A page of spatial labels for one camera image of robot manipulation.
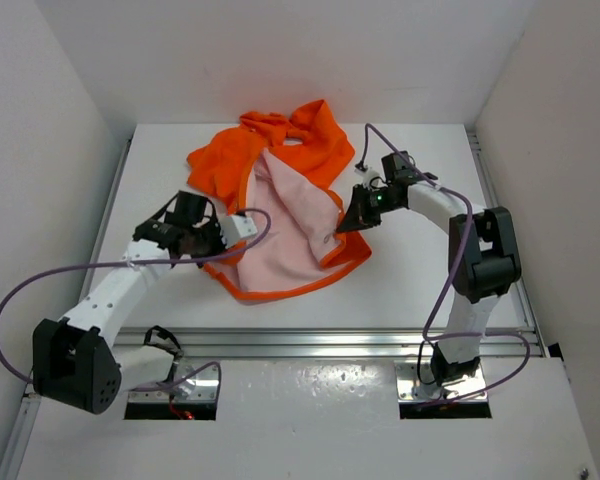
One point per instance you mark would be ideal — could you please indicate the metal base plate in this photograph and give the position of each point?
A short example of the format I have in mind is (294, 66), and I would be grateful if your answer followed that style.
(200, 384)
(414, 388)

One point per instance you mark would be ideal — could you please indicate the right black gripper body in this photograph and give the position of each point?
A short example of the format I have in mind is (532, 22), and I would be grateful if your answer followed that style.
(380, 202)

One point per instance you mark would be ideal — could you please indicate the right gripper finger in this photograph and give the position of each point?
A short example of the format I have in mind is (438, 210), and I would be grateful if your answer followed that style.
(355, 210)
(351, 224)

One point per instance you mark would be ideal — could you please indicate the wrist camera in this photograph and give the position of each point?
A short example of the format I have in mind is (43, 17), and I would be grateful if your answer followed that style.
(370, 178)
(236, 228)

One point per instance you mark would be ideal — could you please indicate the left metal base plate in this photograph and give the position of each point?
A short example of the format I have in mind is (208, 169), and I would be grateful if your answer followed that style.
(200, 384)

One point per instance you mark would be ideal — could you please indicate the aluminium rail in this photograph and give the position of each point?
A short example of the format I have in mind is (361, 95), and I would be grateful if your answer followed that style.
(327, 343)

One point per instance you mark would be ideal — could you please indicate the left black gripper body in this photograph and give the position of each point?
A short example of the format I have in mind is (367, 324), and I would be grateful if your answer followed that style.
(207, 239)

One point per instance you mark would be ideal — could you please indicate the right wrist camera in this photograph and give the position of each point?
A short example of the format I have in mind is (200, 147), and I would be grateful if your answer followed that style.
(370, 178)

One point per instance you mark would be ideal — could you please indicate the orange jacket with pink lining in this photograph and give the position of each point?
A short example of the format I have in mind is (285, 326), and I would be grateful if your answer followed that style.
(281, 169)

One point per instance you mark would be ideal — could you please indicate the white front cover panel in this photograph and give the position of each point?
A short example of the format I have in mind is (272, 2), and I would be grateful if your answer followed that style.
(296, 420)

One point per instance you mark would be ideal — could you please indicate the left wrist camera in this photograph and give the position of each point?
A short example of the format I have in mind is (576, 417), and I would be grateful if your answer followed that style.
(236, 228)

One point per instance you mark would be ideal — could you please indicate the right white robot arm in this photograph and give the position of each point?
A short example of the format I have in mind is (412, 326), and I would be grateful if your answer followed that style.
(483, 256)

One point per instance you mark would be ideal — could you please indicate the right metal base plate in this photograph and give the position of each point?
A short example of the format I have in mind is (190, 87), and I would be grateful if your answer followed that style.
(414, 388)

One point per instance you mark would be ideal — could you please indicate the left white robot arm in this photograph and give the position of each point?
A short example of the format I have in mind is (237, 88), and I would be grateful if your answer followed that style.
(73, 358)

